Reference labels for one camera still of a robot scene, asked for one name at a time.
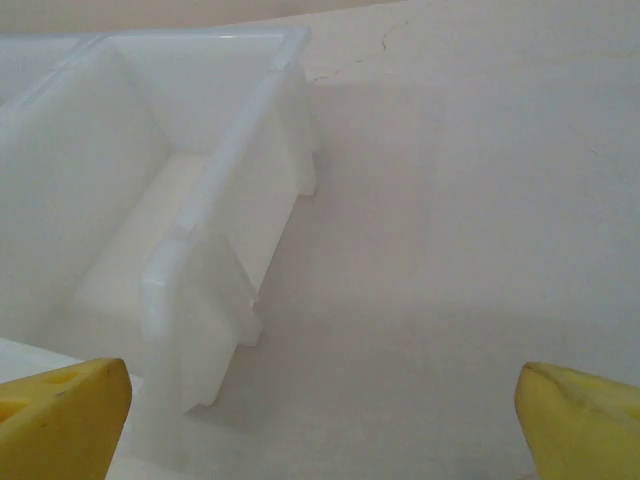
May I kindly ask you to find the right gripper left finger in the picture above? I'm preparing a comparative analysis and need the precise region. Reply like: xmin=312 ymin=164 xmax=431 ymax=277
xmin=0 ymin=357 xmax=134 ymax=480

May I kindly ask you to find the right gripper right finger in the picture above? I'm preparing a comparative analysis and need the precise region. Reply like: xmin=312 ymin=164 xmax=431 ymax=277
xmin=514 ymin=361 xmax=640 ymax=480

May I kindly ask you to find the white three-compartment plastic container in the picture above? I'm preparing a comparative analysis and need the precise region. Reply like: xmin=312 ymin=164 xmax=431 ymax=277
xmin=0 ymin=27 xmax=319 ymax=480

